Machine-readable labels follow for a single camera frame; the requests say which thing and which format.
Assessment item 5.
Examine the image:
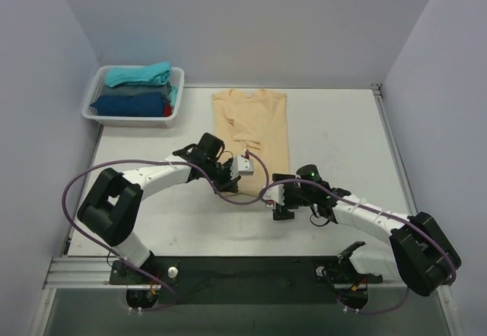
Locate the cream yellow t shirt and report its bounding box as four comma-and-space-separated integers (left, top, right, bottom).
212, 89, 290, 174

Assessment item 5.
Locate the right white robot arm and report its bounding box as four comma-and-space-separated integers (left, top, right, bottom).
261, 164, 461, 296

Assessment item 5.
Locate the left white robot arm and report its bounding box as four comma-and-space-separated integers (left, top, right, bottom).
77, 133, 253, 284

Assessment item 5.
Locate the red folded t shirt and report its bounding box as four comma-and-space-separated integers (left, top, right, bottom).
163, 103, 173, 117

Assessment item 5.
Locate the grey folded t shirt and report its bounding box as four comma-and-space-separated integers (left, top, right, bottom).
100, 84, 173, 97

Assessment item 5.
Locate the dark blue folded t shirt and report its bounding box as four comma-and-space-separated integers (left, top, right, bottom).
90, 92, 169, 118

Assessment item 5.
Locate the white plastic basket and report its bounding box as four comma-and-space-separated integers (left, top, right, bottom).
81, 65, 185, 128

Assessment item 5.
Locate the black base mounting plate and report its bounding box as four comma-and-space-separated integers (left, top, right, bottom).
109, 255, 383, 308

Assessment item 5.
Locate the teal folded t shirt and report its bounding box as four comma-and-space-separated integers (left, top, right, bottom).
104, 62, 177, 107

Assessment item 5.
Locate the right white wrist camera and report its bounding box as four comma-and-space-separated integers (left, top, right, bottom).
260, 183, 285, 208

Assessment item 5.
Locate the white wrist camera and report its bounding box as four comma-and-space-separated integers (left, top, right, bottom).
260, 183, 285, 208
230, 155, 254, 179

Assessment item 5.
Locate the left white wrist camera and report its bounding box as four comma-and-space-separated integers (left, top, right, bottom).
230, 155, 254, 179

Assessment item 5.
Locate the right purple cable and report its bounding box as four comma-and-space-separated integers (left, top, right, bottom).
258, 179, 458, 316

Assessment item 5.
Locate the aluminium front rail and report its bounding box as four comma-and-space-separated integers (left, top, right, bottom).
42, 255, 453, 290

